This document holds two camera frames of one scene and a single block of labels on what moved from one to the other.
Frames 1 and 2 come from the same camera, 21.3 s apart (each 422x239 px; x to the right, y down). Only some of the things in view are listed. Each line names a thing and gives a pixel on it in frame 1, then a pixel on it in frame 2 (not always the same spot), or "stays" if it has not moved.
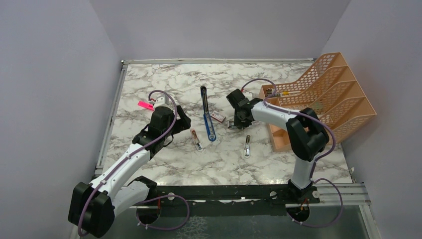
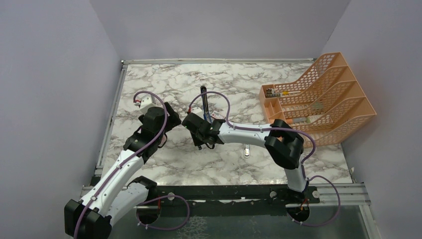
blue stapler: [207, 117] stays
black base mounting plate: [212, 201] stays
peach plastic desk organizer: [330, 90] stays
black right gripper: [238, 122] to [196, 142]
